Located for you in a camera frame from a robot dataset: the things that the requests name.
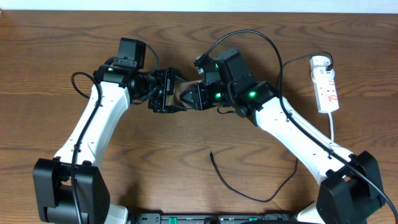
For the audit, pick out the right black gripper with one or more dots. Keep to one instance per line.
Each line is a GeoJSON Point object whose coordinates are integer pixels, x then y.
{"type": "Point", "coordinates": [199, 98]}

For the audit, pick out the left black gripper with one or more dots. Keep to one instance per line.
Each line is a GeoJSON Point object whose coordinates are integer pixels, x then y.
{"type": "Point", "coordinates": [168, 76]}

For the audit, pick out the Galaxy S25 Ultra smartphone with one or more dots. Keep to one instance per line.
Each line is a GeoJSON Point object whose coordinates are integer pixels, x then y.
{"type": "Point", "coordinates": [179, 88]}

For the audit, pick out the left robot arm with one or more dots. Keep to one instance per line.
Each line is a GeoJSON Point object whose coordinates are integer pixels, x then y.
{"type": "Point", "coordinates": [70, 188]}

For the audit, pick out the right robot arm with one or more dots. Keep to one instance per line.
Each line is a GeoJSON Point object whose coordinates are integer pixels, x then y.
{"type": "Point", "coordinates": [350, 185]}

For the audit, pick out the white USB charger adapter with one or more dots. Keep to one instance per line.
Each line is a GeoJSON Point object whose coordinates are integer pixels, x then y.
{"type": "Point", "coordinates": [321, 61]}

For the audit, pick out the white power strip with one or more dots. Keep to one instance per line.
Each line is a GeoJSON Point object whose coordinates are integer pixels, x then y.
{"type": "Point", "coordinates": [325, 90]}

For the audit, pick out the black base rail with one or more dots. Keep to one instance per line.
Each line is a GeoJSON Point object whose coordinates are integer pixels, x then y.
{"type": "Point", "coordinates": [158, 218]}

